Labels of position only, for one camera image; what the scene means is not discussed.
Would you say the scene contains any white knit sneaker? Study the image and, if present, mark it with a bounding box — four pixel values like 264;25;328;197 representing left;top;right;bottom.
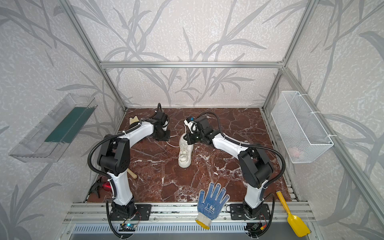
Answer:
178;133;194;169

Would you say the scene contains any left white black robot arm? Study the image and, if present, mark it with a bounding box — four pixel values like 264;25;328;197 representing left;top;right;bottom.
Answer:
87;110;170;216

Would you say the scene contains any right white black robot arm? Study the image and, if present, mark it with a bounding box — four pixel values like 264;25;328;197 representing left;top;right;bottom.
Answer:
184;112;286;219

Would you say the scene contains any black work glove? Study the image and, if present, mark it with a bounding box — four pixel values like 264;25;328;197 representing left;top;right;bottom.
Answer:
129;116;140;126

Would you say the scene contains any blue dotted work glove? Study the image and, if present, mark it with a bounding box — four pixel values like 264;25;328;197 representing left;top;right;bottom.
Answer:
196;182;230;230

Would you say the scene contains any red black spray bottle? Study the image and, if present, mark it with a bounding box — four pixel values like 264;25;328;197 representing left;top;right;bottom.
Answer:
88;179;112;199

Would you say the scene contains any pink item in basket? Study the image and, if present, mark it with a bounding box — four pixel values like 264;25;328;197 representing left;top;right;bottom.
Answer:
288;147;303;159

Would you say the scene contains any right circuit board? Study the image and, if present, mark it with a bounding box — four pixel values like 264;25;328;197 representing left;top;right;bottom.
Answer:
245;223;266;234

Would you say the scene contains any left green circuit board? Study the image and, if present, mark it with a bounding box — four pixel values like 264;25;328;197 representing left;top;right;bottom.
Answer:
119;224;137;232

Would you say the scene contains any yellow plastic scoop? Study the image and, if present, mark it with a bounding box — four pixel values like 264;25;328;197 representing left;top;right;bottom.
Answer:
276;191;311;238

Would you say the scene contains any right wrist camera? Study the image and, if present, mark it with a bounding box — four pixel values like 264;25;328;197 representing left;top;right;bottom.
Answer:
184;117;198;133

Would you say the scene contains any wooden handle blue mallet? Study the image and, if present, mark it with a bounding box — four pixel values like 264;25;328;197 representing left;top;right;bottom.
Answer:
127;168;138;180

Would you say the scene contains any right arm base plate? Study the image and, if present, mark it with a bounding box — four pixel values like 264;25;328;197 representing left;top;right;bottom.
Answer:
230;203;271;220

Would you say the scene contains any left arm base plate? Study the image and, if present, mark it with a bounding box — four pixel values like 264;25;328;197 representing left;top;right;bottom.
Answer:
110;203;152;221

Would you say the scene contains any white wire mesh basket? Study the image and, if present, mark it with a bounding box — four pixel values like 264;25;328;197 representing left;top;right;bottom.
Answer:
271;91;334;164

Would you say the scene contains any clear plastic wall tray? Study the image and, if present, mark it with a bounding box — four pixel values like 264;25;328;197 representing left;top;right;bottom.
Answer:
9;94;98;163

